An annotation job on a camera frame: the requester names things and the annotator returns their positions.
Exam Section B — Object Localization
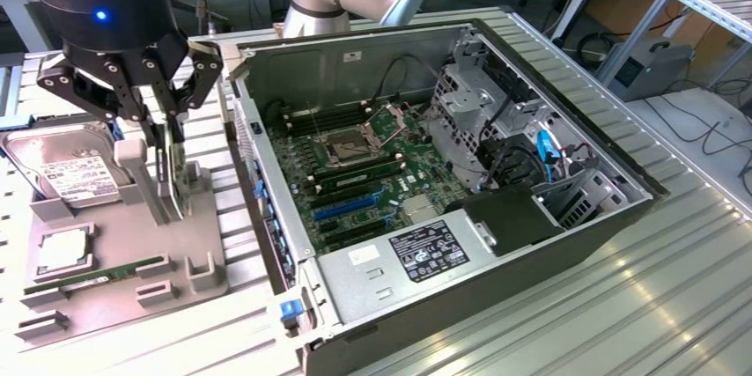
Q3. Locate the coiled black cable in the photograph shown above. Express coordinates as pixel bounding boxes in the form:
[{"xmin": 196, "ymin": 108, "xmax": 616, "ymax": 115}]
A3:
[{"xmin": 575, "ymin": 31, "xmax": 616, "ymax": 64}]

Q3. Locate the blue plastic disk caddy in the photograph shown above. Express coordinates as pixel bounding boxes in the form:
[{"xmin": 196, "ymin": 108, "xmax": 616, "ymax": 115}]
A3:
[{"xmin": 0, "ymin": 111, "xmax": 125, "ymax": 161}]

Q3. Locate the grey plastic parts rack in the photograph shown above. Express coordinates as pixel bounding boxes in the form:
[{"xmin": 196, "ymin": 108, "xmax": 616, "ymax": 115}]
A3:
[{"xmin": 9, "ymin": 137, "xmax": 232, "ymax": 354}]

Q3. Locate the blue case release latch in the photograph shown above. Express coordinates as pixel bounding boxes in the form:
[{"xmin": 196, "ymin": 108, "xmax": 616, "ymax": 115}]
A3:
[{"xmin": 273, "ymin": 299, "xmax": 305, "ymax": 329}]

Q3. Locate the silver metal disk bay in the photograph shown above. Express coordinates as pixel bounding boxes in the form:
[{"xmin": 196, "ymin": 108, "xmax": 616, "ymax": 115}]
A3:
[{"xmin": 431, "ymin": 62, "xmax": 567, "ymax": 166}]

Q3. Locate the dark looping data wire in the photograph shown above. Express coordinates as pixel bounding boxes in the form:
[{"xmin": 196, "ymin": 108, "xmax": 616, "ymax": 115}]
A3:
[{"xmin": 373, "ymin": 53, "xmax": 440, "ymax": 105}]

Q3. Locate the black RAM slot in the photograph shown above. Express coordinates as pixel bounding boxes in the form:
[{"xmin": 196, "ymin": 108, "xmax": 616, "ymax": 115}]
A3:
[
  {"xmin": 288, "ymin": 114, "xmax": 371, "ymax": 137},
  {"xmin": 305, "ymin": 151, "xmax": 396, "ymax": 177},
  {"xmin": 285, "ymin": 110, "xmax": 369, "ymax": 131},
  {"xmin": 281, "ymin": 101, "xmax": 364, "ymax": 121},
  {"xmin": 312, "ymin": 160, "xmax": 403, "ymax": 188},
  {"xmin": 283, "ymin": 106, "xmax": 367, "ymax": 126},
  {"xmin": 309, "ymin": 156, "xmax": 400, "ymax": 182}
]

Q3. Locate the metal socket cover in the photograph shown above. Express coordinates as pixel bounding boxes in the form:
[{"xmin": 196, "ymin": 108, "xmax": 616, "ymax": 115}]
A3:
[{"xmin": 361, "ymin": 102, "xmax": 412, "ymax": 148}]

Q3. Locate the grey box with handle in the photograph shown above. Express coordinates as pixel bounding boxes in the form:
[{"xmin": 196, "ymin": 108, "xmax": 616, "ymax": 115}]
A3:
[{"xmin": 604, "ymin": 39, "xmax": 709, "ymax": 103}]

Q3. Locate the black floor cable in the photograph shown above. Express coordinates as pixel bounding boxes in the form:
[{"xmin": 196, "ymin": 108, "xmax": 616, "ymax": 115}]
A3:
[{"xmin": 639, "ymin": 80, "xmax": 752, "ymax": 158}]

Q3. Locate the silver finned chipset heatsink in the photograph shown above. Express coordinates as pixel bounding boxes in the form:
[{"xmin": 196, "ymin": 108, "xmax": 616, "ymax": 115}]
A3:
[{"xmin": 401, "ymin": 196, "xmax": 440, "ymax": 224}]

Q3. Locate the blue expansion slot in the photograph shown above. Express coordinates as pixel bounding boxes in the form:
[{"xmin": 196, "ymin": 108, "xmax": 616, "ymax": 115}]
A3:
[{"xmin": 312, "ymin": 199, "xmax": 384, "ymax": 224}]

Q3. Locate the silver CPU chip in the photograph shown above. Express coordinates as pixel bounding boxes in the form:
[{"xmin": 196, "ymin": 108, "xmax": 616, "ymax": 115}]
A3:
[{"xmin": 36, "ymin": 229, "xmax": 91, "ymax": 272}]

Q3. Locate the green Dell motherboard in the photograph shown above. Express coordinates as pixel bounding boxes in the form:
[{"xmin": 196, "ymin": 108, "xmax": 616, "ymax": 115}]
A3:
[{"xmin": 263, "ymin": 100, "xmax": 449, "ymax": 254}]

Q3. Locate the blue data wire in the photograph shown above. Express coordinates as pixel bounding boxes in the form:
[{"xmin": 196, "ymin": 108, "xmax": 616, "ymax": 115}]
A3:
[{"xmin": 533, "ymin": 128, "xmax": 560, "ymax": 184}]

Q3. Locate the CPU socket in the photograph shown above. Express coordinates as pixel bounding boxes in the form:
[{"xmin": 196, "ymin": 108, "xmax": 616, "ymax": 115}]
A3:
[{"xmin": 320, "ymin": 129, "xmax": 379, "ymax": 166}]

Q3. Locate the silver hard disk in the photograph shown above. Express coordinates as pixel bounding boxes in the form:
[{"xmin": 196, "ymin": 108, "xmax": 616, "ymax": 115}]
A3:
[{"xmin": 0, "ymin": 122, "xmax": 133, "ymax": 210}]

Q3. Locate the black plastic shroud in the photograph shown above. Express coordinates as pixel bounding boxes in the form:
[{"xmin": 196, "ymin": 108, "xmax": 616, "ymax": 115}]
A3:
[{"xmin": 445, "ymin": 186, "xmax": 569, "ymax": 258}]

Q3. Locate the black power wire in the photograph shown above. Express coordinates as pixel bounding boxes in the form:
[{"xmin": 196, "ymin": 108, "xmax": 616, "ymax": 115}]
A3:
[{"xmin": 476, "ymin": 122, "xmax": 533, "ymax": 188}]

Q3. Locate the open black PC case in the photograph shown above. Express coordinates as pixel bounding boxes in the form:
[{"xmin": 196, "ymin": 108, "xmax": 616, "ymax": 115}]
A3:
[{"xmin": 211, "ymin": 18, "xmax": 671, "ymax": 376}]

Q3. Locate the long black expansion slot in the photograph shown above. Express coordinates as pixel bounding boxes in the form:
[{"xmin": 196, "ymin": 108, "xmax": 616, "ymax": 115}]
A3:
[
  {"xmin": 320, "ymin": 219, "xmax": 387, "ymax": 239},
  {"xmin": 308, "ymin": 188, "xmax": 381, "ymax": 210},
  {"xmin": 324, "ymin": 228, "xmax": 393, "ymax": 248}
]

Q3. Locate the Nvidia Quadro graphics card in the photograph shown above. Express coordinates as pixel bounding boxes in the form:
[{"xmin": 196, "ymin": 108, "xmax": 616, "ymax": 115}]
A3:
[{"xmin": 151, "ymin": 85, "xmax": 200, "ymax": 225}]

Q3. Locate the thin metal locking lever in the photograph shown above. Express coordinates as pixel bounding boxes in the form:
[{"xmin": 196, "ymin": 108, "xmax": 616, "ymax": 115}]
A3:
[{"xmin": 305, "ymin": 101, "xmax": 325, "ymax": 144}]

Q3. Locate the aluminium slat frame table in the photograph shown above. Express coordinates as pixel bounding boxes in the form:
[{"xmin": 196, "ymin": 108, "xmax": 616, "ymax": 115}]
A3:
[{"xmin": 597, "ymin": 0, "xmax": 752, "ymax": 91}]

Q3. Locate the grey power supply unit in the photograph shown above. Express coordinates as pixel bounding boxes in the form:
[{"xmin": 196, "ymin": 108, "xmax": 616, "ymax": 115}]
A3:
[{"xmin": 311, "ymin": 212, "xmax": 501, "ymax": 329}]

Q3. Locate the green RAM stick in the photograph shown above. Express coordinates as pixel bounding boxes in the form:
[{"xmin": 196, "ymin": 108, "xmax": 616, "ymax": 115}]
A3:
[
  {"xmin": 316, "ymin": 164, "xmax": 407, "ymax": 195},
  {"xmin": 23, "ymin": 254, "xmax": 167, "ymax": 296}
]

